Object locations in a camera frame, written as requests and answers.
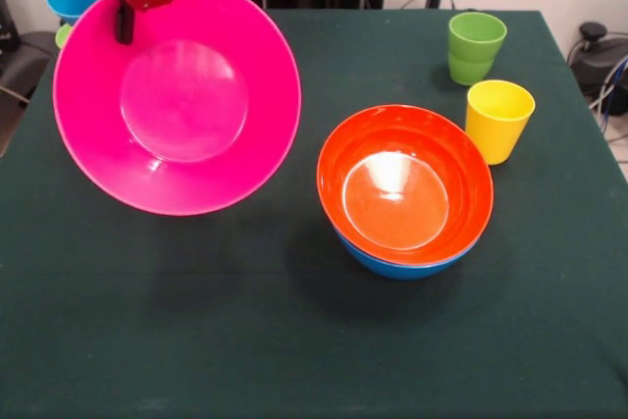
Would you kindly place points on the large pink bowl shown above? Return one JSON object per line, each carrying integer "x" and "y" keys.
{"x": 196, "y": 120}

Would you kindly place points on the large orange bowl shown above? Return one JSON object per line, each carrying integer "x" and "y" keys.
{"x": 402, "y": 193}

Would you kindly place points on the green ribbed bowl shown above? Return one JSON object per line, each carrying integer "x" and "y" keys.
{"x": 63, "y": 36}

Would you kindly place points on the yellow cup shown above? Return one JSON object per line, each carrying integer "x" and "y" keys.
{"x": 498, "y": 124}

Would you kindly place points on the large blue bowl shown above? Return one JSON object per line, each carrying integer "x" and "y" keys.
{"x": 407, "y": 270}

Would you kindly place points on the dark green tablecloth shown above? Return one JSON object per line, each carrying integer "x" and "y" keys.
{"x": 294, "y": 340}

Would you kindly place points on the green cup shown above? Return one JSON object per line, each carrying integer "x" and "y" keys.
{"x": 476, "y": 46}

